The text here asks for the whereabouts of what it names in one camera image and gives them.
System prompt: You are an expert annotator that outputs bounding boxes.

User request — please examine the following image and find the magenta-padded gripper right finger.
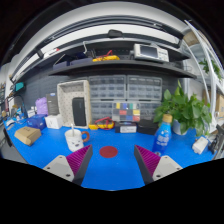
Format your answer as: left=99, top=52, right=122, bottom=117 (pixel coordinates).
left=133, top=144, right=184, bottom=186

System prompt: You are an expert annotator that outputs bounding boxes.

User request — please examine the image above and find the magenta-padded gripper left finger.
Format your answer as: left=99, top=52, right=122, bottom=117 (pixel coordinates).
left=43, top=144, right=94, bottom=187

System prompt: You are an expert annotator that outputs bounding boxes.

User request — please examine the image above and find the blue drink bottle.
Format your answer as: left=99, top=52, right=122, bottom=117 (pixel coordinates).
left=151, top=113, right=174, bottom=158

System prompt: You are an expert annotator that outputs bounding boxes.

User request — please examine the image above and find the white power adapter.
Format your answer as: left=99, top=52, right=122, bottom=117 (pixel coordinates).
left=192, top=135, right=210, bottom=155

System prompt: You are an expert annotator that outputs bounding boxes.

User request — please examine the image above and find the black flat case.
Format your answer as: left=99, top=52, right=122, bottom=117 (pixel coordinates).
left=136, top=119, right=159, bottom=136

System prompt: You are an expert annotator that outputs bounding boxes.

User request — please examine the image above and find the flat round red coaster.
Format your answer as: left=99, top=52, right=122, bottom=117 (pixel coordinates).
left=99, top=145, right=119, bottom=159

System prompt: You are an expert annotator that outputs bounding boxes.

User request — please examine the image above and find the small brown cardboard box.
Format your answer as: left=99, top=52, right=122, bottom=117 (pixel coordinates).
left=13, top=125, right=43, bottom=147

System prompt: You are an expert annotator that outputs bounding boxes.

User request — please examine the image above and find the blue box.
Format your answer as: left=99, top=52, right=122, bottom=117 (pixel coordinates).
left=26, top=113, right=48, bottom=131

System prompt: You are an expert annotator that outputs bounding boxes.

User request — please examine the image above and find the black box with white label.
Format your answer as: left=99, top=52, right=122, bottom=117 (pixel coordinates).
left=114, top=121, right=138, bottom=134

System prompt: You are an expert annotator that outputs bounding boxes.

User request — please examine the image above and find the black speaker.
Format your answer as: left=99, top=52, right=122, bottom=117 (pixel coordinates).
left=71, top=96, right=88, bottom=127

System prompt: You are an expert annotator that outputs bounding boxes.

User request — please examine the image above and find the grey small-parts drawer cabinet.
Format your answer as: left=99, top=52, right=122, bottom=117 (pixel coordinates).
left=126, top=75, right=163, bottom=102
left=139, top=100, right=163, bottom=122
left=90, top=99, right=114, bottom=123
left=88, top=74, right=128, bottom=101

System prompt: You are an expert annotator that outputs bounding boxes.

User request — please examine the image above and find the potted green leafy plant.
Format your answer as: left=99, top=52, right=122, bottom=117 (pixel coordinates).
left=153, top=79, right=213, bottom=137

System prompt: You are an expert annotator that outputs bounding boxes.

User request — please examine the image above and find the black clamp device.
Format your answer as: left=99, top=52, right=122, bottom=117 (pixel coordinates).
left=208, top=123, right=224, bottom=155

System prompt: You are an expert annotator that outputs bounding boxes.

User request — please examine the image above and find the cream perforated crate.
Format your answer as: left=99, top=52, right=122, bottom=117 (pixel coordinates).
left=56, top=79, right=93, bottom=130

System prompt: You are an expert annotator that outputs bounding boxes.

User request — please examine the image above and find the dark grey upright box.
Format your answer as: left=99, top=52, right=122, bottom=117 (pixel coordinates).
left=45, top=92, right=60, bottom=116

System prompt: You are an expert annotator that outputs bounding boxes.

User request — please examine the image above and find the purple bag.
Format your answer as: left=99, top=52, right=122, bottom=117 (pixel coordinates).
left=34, top=96, right=49, bottom=116

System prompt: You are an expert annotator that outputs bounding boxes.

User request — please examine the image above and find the clear organizer with coloured parts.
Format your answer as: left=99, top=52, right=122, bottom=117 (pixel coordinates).
left=111, top=101, right=142, bottom=124

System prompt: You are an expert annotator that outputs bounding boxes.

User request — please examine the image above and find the teal device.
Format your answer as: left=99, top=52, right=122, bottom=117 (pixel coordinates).
left=13, top=81, right=26, bottom=93

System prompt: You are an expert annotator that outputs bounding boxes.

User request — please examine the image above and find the yellow meter with red leads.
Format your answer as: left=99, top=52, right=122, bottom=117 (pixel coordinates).
left=92, top=49, right=121, bottom=63

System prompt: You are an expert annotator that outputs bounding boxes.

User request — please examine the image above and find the white shelf unit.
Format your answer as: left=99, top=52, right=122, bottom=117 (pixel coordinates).
left=181, top=19, right=224, bottom=134

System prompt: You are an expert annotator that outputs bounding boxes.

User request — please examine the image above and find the white mug with brown handle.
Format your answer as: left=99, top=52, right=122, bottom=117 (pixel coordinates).
left=64, top=128, right=91, bottom=153

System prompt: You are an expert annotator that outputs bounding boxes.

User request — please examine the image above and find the black wall shelf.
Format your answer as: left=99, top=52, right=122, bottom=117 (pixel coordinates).
left=48, top=38, right=198, bottom=80

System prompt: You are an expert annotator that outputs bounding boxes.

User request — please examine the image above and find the black camera on light bar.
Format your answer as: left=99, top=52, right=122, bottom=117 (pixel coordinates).
left=107, top=29, right=124, bottom=39

